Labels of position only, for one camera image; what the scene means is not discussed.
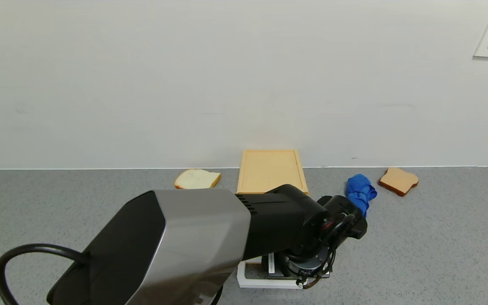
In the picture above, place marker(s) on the left robot arm silver black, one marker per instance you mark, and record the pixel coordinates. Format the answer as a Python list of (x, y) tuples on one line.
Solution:
[(201, 237)]

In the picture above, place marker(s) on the yellow drawer cabinet housing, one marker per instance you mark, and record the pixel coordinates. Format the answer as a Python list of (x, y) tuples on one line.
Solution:
[(269, 171)]

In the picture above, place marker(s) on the brown toast slice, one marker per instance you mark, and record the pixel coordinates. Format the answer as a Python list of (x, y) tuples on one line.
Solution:
[(398, 180)]

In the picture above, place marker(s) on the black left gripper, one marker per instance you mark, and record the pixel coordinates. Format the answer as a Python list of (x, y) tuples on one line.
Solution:
[(272, 263)]

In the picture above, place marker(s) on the white bread slice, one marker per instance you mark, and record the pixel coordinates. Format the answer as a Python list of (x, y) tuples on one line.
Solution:
[(195, 180)]

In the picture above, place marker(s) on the blue rolled cloth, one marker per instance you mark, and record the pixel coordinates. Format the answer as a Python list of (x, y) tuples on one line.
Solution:
[(360, 190)]

